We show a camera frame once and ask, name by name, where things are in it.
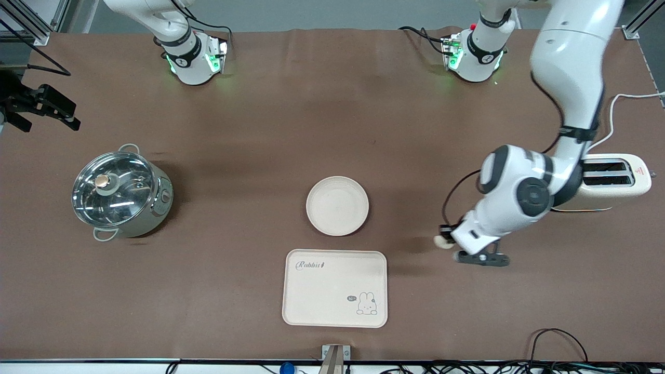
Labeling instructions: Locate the black arm base cable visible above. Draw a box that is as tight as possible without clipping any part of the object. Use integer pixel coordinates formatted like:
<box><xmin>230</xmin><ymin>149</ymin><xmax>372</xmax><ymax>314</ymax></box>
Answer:
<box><xmin>399</xmin><ymin>26</ymin><xmax>448</xmax><ymax>55</ymax></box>

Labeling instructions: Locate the white toaster power cord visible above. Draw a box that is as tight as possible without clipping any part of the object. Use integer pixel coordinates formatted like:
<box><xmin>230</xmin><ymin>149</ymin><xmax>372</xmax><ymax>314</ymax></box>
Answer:
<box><xmin>586</xmin><ymin>91</ymin><xmax>665</xmax><ymax>152</ymax></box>

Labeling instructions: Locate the stainless steel electric pot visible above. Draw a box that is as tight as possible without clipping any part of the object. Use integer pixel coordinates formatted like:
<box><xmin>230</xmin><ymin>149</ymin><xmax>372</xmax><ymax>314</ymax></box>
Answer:
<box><xmin>71</xmin><ymin>144</ymin><xmax>175</xmax><ymax>242</ymax></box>

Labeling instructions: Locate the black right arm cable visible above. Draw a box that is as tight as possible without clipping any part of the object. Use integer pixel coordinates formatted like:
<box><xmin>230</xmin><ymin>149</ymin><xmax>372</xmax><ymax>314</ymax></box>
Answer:
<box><xmin>0</xmin><ymin>0</ymin><xmax>233</xmax><ymax>77</ymax></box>

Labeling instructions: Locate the tangled black cable bundle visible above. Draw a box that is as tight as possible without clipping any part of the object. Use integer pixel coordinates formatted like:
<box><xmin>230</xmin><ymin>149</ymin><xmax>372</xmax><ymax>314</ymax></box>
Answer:
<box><xmin>379</xmin><ymin>360</ymin><xmax>665</xmax><ymax>374</ymax></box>

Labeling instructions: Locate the aluminium frame profile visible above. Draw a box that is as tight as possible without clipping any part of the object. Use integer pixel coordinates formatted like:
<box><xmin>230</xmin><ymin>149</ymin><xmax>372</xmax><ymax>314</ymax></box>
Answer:
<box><xmin>622</xmin><ymin>0</ymin><xmax>665</xmax><ymax>41</ymax></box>
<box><xmin>0</xmin><ymin>0</ymin><xmax>71</xmax><ymax>46</ymax></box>

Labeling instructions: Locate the white two-slot toaster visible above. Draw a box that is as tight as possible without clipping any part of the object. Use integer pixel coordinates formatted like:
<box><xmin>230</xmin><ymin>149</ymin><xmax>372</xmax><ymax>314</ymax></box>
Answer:
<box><xmin>551</xmin><ymin>153</ymin><xmax>653</xmax><ymax>212</ymax></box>

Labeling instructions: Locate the cream tray with rabbit print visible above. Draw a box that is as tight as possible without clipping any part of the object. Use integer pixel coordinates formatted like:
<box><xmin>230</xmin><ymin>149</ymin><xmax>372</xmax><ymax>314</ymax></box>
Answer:
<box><xmin>282</xmin><ymin>249</ymin><xmax>389</xmax><ymax>329</ymax></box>

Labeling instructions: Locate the brown table cover mat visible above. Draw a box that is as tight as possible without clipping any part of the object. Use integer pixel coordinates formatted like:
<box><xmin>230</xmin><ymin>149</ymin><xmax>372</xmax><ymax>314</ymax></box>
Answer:
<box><xmin>0</xmin><ymin>27</ymin><xmax>665</xmax><ymax>363</ymax></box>

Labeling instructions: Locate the round cream plate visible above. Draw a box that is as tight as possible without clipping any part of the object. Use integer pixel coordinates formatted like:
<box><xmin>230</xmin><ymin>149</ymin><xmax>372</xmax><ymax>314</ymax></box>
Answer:
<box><xmin>305</xmin><ymin>176</ymin><xmax>370</xmax><ymax>237</ymax></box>

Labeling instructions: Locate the looped thin black cable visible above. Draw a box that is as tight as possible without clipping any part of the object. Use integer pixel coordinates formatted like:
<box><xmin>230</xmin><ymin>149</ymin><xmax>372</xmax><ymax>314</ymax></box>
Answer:
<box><xmin>529</xmin><ymin>328</ymin><xmax>589</xmax><ymax>364</ymax></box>

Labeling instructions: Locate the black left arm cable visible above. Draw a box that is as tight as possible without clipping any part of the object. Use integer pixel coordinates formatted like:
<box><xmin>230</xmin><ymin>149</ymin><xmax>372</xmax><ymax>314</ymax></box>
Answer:
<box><xmin>442</xmin><ymin>72</ymin><xmax>603</xmax><ymax>229</ymax></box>

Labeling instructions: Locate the metal table edge bracket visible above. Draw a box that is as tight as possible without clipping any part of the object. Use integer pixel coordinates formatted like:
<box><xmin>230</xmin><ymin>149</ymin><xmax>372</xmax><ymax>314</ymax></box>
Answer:
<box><xmin>321</xmin><ymin>344</ymin><xmax>352</xmax><ymax>374</ymax></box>

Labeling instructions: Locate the glass pot lid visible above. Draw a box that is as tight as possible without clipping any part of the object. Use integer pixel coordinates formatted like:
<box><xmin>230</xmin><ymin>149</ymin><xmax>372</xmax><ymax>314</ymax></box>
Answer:
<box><xmin>72</xmin><ymin>151</ymin><xmax>158</xmax><ymax>228</ymax></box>

